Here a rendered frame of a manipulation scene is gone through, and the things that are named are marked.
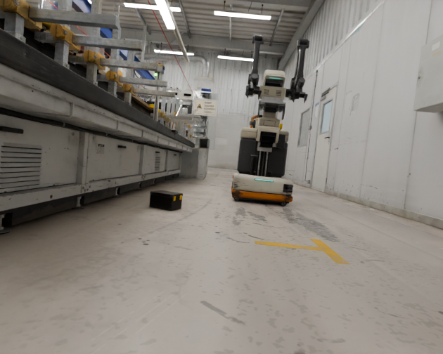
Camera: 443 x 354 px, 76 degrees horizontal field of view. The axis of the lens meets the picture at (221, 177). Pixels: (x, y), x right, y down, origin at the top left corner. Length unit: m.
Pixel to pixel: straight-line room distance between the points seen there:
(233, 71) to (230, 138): 2.78
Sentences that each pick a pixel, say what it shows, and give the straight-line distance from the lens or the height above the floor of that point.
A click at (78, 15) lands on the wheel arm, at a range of 1.12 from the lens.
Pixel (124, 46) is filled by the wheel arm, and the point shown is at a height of 0.82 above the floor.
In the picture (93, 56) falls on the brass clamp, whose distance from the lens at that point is 1.56.
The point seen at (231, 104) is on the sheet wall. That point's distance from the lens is 12.26.
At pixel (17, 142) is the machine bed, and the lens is 1.55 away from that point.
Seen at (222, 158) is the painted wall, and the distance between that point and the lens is 12.00.
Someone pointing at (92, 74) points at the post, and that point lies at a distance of 1.57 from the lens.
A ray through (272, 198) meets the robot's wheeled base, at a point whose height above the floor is 0.07.
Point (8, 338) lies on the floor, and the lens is 0.77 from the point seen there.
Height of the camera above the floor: 0.39
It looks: 3 degrees down
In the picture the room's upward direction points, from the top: 6 degrees clockwise
